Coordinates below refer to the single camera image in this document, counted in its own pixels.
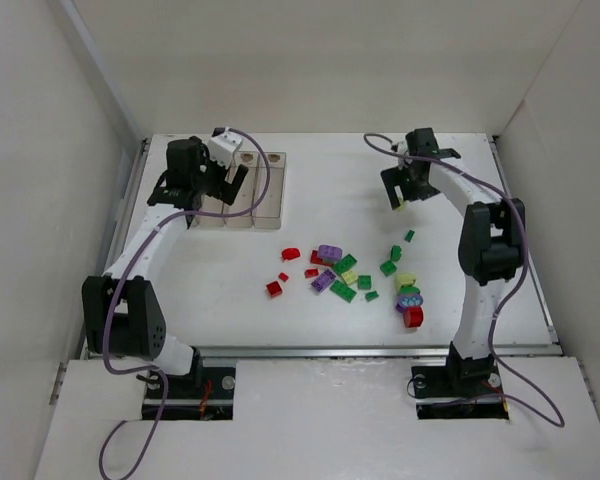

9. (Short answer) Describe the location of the clear container far right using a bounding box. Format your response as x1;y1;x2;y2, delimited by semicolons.
251;152;287;230

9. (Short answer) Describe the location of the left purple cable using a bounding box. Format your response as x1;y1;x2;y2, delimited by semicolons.
97;127;274;474

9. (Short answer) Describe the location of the yellow rounded lego brick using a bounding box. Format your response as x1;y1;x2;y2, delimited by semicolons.
395;272;417;291

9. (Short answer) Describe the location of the green lego brick tall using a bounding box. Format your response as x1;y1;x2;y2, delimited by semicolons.
390;245;403;262

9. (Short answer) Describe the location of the purple flat lego brick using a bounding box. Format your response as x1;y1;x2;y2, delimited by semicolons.
311;269;337;293

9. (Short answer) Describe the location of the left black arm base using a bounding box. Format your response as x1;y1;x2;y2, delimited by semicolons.
136;366;236;421

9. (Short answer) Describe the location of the small red lego brick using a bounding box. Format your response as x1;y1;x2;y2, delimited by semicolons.
304;268;319;278

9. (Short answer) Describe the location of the red flat lego brick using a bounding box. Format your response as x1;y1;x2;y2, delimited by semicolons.
310;250;333;267

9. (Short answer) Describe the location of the green lettered lego brick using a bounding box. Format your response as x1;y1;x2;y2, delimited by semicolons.
357;275;373;291

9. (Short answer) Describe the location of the green long lego brick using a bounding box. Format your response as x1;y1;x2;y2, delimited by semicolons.
330;280;357;303

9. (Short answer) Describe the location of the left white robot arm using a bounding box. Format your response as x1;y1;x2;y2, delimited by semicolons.
81;129;248;377

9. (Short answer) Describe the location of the yellow square lego brick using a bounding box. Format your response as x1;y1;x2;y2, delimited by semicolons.
341;269;359;285

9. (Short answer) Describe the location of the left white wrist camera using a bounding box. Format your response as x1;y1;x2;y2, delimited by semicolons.
207;127;243;169

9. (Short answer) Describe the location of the green square lego brick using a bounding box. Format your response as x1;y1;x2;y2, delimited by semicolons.
379;260;397;277

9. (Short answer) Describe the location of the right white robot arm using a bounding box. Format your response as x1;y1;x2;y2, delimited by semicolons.
381;128;525;399

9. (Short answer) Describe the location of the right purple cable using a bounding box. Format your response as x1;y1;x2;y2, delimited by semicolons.
363;132;566;428

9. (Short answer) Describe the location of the red round lego piece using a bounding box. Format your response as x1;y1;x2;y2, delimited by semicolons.
281;247;301;262

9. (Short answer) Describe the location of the red slope lego brick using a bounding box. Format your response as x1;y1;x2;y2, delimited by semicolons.
266;281;284;298

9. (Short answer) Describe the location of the clear container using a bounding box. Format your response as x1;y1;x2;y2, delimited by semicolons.
251;152;287;230
189;194;227;229
223;151;260;229
199;195;228;229

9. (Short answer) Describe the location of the clear container far left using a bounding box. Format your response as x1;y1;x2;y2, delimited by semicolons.
189;194;227;229

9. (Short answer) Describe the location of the red cylinder lego brick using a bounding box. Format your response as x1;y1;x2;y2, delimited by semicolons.
403;306;424;329

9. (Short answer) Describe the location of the purple cable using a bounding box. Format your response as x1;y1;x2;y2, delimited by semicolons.
97;127;274;474
363;132;566;428

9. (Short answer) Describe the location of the purple rounded lego brick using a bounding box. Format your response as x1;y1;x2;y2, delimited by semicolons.
317;244;343;263

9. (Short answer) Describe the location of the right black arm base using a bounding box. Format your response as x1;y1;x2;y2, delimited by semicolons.
408;364;509;420

